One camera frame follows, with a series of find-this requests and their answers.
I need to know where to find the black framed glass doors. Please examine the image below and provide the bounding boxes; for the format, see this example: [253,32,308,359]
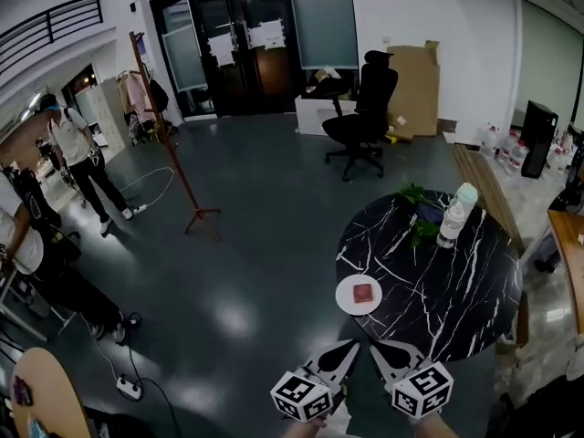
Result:
[144,0,360,120]

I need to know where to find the person's right forearm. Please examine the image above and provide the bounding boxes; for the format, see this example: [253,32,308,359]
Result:
[409,413,454,438]

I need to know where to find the black computer tower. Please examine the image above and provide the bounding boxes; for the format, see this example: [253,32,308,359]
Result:
[520,99,560,180]

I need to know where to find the clear plastic bottle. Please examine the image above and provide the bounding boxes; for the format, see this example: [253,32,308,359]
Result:
[435,201,469,250]

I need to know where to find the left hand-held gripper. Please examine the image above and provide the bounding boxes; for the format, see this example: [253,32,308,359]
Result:
[270,339,361,423]

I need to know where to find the black power cable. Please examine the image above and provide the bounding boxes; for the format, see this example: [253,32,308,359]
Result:
[126,321,183,438]

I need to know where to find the small purple object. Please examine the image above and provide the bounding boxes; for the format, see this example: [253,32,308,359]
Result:
[12,375,34,406]

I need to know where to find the white power cable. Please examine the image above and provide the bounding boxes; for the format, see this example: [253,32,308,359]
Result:
[119,166,176,210]

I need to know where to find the black office chair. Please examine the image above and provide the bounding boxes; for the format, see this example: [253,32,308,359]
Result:
[321,49,400,183]

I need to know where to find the light wooden round board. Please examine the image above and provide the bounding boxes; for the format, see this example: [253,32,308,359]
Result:
[9,347,89,438]

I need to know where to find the white round plate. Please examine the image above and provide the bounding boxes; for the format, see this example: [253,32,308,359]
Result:
[335,275,383,317]

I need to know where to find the green leafy plant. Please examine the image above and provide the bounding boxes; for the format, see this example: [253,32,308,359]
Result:
[394,181,447,251]

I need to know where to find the large brown cardboard sheet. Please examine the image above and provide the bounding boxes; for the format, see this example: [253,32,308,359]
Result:
[386,39,442,140]

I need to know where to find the brown wooden desk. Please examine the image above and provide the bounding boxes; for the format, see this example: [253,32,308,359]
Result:
[547,207,584,337]

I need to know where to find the group of clear water jugs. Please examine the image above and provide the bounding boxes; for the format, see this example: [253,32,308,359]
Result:
[475,122,531,176]

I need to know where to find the wooden coat stand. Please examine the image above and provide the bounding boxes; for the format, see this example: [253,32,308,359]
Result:
[129,30,223,242]

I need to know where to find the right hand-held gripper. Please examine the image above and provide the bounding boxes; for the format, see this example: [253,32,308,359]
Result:
[369,340,454,419]

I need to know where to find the clothes rack with garments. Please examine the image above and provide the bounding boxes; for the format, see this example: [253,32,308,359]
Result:
[115,67,180,146]

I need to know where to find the black metal railing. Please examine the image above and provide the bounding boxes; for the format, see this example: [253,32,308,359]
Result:
[0,0,104,76]

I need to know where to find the white low cabinet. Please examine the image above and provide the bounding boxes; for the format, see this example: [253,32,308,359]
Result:
[293,93,362,137]

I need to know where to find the white paper sheet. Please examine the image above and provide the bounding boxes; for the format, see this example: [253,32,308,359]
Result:
[247,19,286,50]
[207,33,236,68]

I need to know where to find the person's left forearm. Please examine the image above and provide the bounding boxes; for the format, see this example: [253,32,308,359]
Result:
[281,419,329,438]

